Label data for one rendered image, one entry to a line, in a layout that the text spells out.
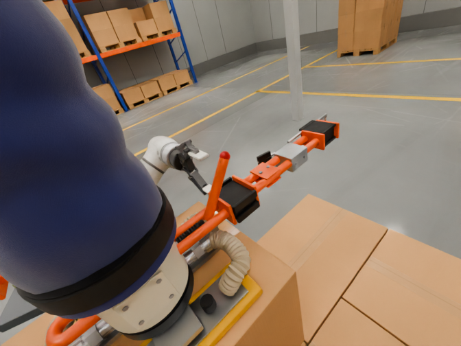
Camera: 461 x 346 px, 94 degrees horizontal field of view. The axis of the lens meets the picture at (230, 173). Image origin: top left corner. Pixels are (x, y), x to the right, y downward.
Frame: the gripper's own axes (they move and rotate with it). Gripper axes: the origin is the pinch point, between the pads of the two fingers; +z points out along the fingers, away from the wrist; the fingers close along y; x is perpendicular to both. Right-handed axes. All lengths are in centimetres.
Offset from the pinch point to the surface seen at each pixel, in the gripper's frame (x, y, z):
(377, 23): -617, 43, -207
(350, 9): -615, 4, -271
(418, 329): -25, 53, 52
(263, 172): -7.9, -2.0, 14.5
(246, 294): 13.1, 10.7, 26.9
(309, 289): -13, 53, 22
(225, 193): 3.3, -2.0, 12.6
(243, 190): -0.1, -2.1, 15.6
